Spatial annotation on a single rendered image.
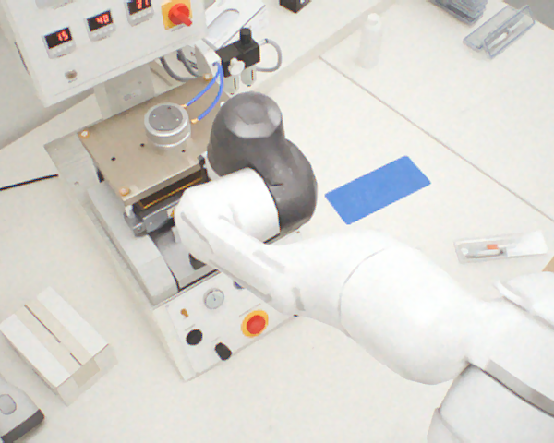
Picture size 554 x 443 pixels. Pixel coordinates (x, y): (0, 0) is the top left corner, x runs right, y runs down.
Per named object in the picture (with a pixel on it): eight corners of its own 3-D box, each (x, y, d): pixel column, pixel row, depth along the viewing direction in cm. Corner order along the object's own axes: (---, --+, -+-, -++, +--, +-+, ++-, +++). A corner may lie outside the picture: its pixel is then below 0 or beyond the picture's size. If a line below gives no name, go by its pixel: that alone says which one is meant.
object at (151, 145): (73, 143, 143) (54, 95, 132) (213, 77, 153) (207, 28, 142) (132, 231, 131) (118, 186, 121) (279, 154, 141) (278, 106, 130)
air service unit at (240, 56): (204, 98, 156) (197, 43, 143) (262, 70, 160) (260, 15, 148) (217, 113, 153) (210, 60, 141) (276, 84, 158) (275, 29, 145)
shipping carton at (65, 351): (9, 344, 149) (-6, 324, 142) (65, 304, 154) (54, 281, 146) (63, 411, 141) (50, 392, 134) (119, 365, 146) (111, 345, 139)
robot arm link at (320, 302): (425, 228, 73) (285, 131, 98) (256, 306, 68) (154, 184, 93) (436, 315, 79) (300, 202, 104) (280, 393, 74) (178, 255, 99)
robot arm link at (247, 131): (253, 254, 98) (319, 224, 101) (270, 226, 86) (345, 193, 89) (195, 136, 102) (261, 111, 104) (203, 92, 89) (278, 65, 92)
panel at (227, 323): (193, 377, 144) (162, 305, 134) (320, 299, 153) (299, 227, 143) (198, 382, 142) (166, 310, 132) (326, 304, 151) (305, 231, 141)
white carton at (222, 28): (176, 60, 188) (173, 37, 181) (232, 8, 198) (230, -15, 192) (215, 79, 183) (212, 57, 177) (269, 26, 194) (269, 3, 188)
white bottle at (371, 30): (370, 71, 191) (376, 26, 179) (354, 63, 192) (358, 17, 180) (381, 60, 193) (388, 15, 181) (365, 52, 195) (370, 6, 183)
